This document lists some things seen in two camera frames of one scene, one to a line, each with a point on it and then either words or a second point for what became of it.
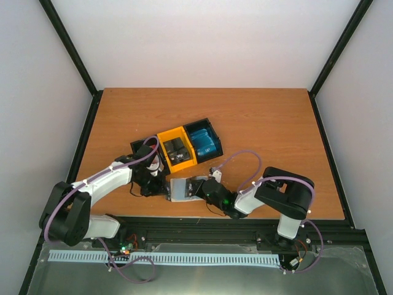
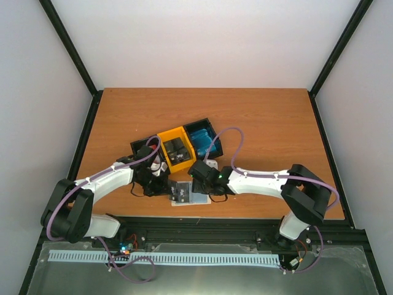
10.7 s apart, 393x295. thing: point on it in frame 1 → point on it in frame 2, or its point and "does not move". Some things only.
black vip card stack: [177, 150] does not move
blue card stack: [202, 142] does not move
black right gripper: [199, 190] → [197, 187]
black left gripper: [160, 188] does not move
